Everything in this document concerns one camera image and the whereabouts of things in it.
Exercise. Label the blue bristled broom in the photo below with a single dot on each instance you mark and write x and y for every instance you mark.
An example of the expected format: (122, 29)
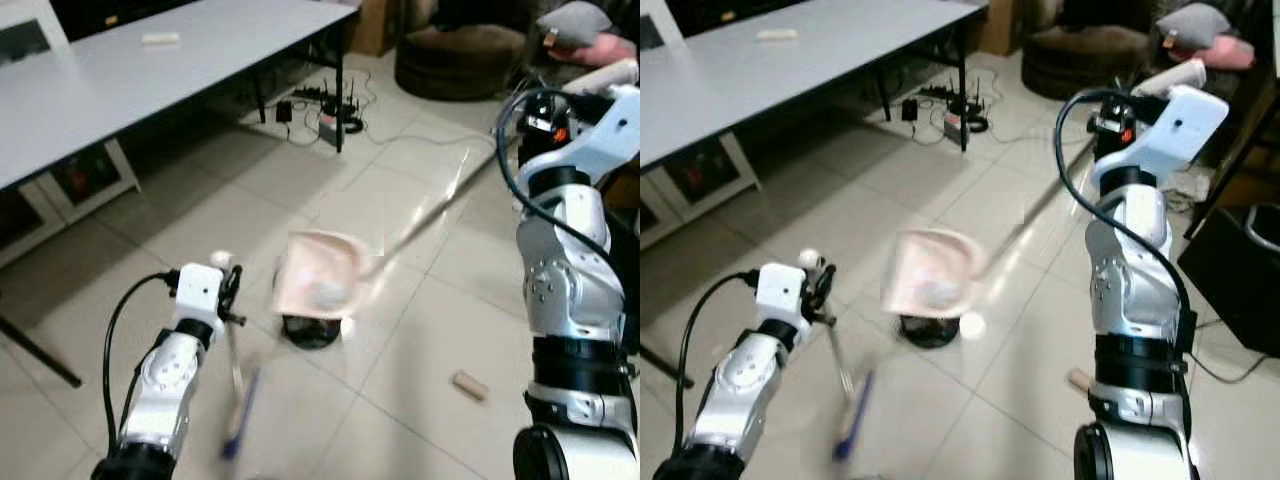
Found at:
(237, 375)
(845, 372)

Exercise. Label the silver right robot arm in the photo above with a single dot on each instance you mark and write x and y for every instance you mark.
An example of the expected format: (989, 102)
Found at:
(560, 270)
(1125, 270)

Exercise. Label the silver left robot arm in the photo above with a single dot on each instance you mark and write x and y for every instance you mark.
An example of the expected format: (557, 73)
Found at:
(165, 385)
(735, 385)

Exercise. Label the black round floor object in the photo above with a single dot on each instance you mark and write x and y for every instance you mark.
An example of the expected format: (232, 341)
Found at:
(312, 336)
(930, 334)

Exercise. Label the brown round pouf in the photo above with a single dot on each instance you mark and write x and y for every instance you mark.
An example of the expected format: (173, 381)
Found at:
(460, 65)
(1085, 65)

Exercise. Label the pink cushion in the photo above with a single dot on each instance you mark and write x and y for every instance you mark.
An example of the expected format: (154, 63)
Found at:
(610, 50)
(1230, 55)

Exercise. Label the dark wooden furniture leg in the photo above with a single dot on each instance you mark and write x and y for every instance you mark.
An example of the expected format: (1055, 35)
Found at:
(1225, 166)

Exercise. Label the small white ball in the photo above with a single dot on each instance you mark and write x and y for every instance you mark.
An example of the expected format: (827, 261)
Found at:
(348, 325)
(973, 326)

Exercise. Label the white glass-door cabinet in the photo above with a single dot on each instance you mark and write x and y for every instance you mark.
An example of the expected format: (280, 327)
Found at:
(120, 165)
(745, 160)

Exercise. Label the brown cardboard box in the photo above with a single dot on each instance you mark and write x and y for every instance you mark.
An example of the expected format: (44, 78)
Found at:
(372, 25)
(1000, 25)

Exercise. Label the white framed panel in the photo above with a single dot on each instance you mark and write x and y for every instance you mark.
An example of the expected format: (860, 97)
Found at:
(52, 18)
(672, 14)

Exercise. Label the black power adapter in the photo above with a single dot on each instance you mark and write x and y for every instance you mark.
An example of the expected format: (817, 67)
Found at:
(910, 109)
(284, 110)

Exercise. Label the grey folding table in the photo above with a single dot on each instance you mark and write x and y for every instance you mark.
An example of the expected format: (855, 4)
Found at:
(800, 80)
(150, 80)

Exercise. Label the small white block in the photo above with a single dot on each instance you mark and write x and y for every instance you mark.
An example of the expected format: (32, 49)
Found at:
(777, 35)
(161, 39)

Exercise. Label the small wooden block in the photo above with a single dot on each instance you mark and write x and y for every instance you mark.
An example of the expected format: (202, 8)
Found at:
(469, 386)
(1080, 379)

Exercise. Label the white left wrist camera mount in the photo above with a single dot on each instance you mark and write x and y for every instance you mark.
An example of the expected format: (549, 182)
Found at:
(198, 290)
(780, 290)

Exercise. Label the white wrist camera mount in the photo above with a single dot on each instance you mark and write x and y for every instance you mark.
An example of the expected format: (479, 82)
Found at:
(600, 135)
(1170, 135)
(780, 290)
(198, 290)

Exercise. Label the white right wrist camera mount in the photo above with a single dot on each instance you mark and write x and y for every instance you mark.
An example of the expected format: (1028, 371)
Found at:
(1170, 135)
(600, 135)

